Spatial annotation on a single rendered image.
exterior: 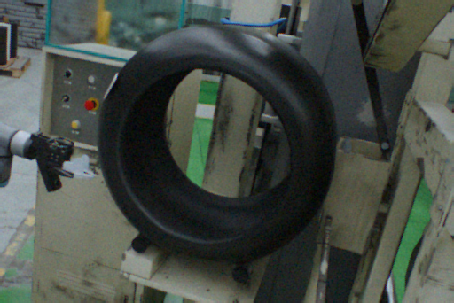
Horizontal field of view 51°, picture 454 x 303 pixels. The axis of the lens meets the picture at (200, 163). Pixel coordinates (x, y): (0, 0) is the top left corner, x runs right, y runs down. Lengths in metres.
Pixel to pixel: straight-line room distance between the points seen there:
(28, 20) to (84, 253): 9.02
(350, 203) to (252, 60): 0.59
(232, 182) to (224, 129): 0.17
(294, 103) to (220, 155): 0.54
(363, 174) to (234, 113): 0.42
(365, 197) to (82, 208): 1.17
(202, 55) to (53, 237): 1.36
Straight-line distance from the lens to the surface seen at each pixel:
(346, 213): 1.47
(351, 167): 1.42
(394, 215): 1.49
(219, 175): 1.56
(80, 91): 2.01
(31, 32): 10.92
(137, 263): 1.33
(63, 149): 1.41
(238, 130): 1.51
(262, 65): 1.05
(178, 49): 1.10
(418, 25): 1.01
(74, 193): 2.09
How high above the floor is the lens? 1.54
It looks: 19 degrees down
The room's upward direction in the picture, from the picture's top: 9 degrees clockwise
